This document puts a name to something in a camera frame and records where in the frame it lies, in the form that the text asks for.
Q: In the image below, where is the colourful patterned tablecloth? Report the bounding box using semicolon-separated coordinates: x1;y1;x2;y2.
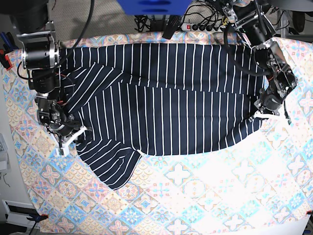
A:
0;33;313;235

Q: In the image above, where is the navy white striped T-shirt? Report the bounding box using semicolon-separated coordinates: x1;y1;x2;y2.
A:
61;43;264;190

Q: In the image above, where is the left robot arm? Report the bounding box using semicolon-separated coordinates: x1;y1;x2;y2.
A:
220;0;297;118

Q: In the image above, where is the white device at table edge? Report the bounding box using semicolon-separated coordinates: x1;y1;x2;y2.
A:
2;199;37;228

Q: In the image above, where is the white power strip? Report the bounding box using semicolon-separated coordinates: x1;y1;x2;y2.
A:
180;23;225;32

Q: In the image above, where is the white box at left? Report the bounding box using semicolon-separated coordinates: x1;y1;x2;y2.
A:
0;134;10;172

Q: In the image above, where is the blue box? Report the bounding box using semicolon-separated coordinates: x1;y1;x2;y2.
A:
117;0;192;15

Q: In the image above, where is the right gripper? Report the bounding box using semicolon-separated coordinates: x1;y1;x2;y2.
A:
47;114;81;137

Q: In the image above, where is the blue handled clamp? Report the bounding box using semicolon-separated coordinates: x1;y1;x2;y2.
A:
0;32;19;53

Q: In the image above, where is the orange black front clamp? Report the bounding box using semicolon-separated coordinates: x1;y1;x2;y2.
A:
26;213;48;223

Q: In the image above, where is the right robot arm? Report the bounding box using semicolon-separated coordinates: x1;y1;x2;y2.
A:
9;0;80;138

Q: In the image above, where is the black remote control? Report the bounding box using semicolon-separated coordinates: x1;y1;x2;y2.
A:
162;15;182;40

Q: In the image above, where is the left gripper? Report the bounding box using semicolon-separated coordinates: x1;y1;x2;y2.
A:
254;87;287;115

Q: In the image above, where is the red black clamp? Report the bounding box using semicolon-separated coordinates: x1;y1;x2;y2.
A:
0;49;12;71

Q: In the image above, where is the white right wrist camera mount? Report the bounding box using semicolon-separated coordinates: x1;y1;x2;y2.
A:
51;126;91;156

